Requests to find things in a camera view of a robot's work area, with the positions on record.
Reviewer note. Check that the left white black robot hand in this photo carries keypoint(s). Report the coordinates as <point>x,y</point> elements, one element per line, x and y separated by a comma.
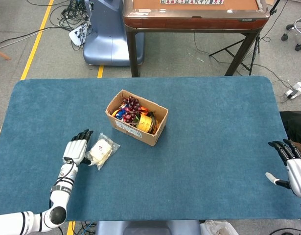
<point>74,150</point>

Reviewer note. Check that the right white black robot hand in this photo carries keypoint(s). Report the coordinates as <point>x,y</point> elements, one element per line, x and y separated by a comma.
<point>297,173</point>

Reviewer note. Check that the transparent bag with cake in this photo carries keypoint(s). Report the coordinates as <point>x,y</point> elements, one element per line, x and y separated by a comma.
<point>101,149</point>

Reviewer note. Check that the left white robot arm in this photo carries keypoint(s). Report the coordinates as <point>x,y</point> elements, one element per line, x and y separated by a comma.
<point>59,195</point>

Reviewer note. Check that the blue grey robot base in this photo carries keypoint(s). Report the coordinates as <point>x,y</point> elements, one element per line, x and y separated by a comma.
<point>108,41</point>

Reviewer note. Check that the brown cardboard box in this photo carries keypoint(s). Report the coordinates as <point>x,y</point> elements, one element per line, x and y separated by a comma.
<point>130,129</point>

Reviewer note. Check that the white plastic bag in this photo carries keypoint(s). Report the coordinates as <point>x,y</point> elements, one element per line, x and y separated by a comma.
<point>218,228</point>

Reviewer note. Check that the black seat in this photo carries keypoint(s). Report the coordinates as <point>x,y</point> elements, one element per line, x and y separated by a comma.
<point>295,127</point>

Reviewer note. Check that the blue snack packet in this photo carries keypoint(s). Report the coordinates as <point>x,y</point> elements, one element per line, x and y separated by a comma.
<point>119,113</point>

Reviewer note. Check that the purple grape bunch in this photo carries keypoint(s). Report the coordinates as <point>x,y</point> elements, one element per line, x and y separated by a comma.
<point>130,107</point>

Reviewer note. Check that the yellow round can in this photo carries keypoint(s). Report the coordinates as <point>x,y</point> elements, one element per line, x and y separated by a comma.
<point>145,123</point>

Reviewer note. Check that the orange red packet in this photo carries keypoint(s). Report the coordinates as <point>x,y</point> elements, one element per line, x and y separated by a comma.
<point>144,110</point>

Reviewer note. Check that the white floor power strip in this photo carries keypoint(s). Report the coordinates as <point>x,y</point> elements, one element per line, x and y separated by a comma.
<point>295,90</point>

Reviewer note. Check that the blue carpet table cover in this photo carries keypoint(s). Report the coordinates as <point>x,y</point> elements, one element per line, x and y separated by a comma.
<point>201,159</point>

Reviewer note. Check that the grey blue robot torso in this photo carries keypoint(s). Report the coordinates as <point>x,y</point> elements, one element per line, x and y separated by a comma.
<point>147,228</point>

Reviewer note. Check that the white power strip with plugs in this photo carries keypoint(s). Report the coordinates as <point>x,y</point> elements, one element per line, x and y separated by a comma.
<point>75,36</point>

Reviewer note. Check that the black tripod stand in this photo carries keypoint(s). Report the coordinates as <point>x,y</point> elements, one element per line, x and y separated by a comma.
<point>258,46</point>

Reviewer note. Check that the chrome wheeled stool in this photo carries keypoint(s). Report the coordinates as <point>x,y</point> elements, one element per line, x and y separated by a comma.
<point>284,37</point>

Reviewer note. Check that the brown mahjong table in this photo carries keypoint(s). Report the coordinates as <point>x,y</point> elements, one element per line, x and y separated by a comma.
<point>189,20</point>

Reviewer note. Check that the face-up mahjong tile row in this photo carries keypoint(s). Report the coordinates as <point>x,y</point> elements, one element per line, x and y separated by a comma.
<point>189,1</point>

